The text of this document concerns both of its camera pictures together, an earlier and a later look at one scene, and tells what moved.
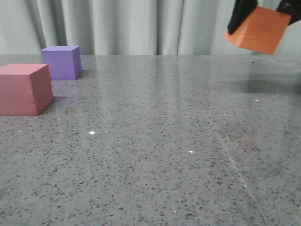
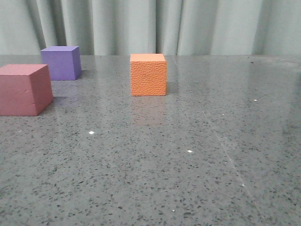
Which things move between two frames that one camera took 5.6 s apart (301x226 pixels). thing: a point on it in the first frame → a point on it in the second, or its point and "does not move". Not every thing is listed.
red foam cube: (25, 89) does not move
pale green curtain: (130, 28) does not move
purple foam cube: (65, 61) does not move
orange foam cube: (263, 31) → (148, 74)
